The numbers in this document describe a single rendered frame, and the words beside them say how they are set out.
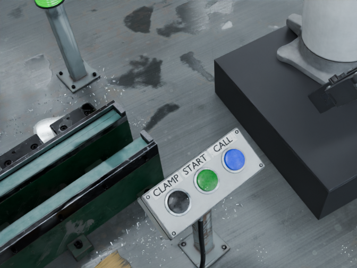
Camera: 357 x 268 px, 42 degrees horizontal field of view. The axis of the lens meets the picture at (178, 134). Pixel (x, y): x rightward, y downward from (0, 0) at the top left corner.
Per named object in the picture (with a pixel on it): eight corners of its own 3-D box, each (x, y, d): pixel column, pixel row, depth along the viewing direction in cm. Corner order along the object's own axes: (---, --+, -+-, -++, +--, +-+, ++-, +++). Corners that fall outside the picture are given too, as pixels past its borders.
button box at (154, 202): (164, 241, 66) (173, 240, 61) (135, 199, 66) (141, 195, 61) (253, 171, 71) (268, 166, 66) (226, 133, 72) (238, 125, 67)
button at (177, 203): (173, 218, 63) (177, 217, 61) (161, 200, 63) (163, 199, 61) (191, 205, 64) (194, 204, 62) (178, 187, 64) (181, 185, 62)
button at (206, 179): (202, 197, 64) (206, 195, 63) (189, 178, 64) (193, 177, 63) (219, 184, 65) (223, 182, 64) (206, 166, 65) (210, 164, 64)
